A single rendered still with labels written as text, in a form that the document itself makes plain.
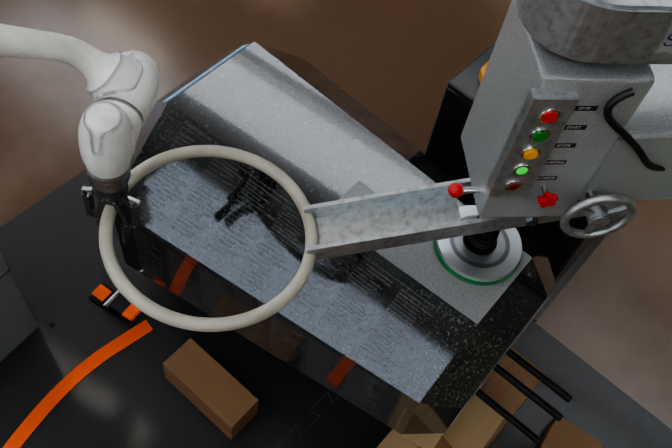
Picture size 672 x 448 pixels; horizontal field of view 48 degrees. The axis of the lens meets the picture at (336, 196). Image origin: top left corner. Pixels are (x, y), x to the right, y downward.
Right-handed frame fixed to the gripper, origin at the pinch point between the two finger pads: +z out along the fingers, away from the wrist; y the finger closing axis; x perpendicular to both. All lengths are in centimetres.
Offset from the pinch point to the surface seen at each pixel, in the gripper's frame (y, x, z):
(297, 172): 38.5, 27.8, -2.0
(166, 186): 5.0, 24.7, 14.5
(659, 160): 106, 11, -56
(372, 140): 56, 43, -4
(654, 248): 180, 88, 68
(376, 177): 59, 31, -4
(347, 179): 51, 29, -3
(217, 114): 13.8, 41.4, -0.3
